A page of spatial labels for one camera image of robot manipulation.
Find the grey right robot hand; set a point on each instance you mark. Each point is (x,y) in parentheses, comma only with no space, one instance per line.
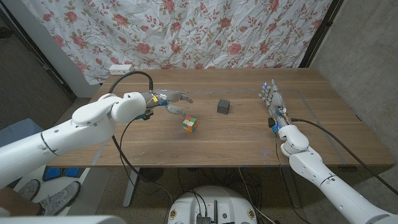
(276,101)

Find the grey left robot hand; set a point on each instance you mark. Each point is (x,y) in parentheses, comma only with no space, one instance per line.
(168,96)

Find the multicoloured Rubik's cube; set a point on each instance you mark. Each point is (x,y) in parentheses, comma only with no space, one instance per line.
(190,124)

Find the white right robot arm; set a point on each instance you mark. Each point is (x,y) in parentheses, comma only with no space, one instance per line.
(311,168)

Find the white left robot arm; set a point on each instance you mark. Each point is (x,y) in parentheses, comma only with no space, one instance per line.
(62,137)

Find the dark grey block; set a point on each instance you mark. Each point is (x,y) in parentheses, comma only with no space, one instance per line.
(223,106)

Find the white power strip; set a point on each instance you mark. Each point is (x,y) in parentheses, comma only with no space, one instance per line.
(119,69)

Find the floral backdrop cloth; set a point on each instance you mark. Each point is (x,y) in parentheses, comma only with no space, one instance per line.
(186,31)

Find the black round floor fan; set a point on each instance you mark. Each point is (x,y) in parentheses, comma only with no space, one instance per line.
(150,175)

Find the black backdrop stand pole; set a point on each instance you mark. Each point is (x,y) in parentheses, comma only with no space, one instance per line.
(322,31)

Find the grey table leg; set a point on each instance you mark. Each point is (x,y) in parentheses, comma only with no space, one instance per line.
(293,196)

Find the white table leg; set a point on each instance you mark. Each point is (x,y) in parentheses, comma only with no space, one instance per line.
(130,189)

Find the white robot torso base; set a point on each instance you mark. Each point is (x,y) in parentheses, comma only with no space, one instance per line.
(230,202)

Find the white floor platform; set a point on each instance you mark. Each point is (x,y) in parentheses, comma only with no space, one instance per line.
(93,193)

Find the blue foot pedal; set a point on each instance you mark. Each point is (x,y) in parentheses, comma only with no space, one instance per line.
(62,172)

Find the grey sneaker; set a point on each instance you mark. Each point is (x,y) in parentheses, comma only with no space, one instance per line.
(59,199)
(29,189)

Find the blue padded chair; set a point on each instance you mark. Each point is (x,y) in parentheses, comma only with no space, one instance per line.
(18,130)

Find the person's leg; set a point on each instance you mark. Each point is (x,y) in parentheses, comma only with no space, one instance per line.
(15,202)

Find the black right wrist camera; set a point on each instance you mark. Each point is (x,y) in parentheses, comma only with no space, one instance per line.
(271,122)

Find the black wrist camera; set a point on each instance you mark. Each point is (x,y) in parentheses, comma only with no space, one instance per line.
(146,115)
(271,122)

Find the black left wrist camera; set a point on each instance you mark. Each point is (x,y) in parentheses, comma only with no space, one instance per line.
(146,115)

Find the black wall frame bar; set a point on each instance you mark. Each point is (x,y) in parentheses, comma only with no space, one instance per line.
(70,91)

